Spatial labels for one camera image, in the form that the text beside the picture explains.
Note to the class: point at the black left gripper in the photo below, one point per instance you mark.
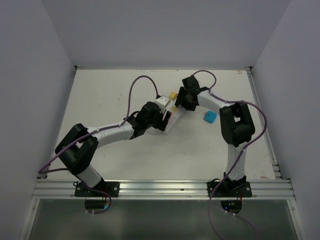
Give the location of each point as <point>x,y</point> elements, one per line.
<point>161,123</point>

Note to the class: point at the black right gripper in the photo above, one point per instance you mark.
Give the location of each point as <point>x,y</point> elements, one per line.
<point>180,100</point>

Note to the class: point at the white power strip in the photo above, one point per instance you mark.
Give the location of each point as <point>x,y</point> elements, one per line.
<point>176,113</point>

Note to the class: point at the blue plug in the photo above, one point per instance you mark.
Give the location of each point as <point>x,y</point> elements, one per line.
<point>209,117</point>

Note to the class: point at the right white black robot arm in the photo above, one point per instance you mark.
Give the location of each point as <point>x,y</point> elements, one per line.
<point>237,128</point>

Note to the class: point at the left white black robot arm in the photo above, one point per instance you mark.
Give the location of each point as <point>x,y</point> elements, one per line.
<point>77,148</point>

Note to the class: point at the yellow plug block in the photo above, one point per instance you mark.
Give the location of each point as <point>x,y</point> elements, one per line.
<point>172,96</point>

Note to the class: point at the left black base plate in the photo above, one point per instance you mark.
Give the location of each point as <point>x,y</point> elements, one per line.
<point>111,188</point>

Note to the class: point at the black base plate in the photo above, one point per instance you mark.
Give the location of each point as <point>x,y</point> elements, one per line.
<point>111,188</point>
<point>226,190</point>

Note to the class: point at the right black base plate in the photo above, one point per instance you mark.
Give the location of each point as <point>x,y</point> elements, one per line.
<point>226,190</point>

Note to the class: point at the aluminium front rail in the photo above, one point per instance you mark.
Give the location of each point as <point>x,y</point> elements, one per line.
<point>277,189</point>

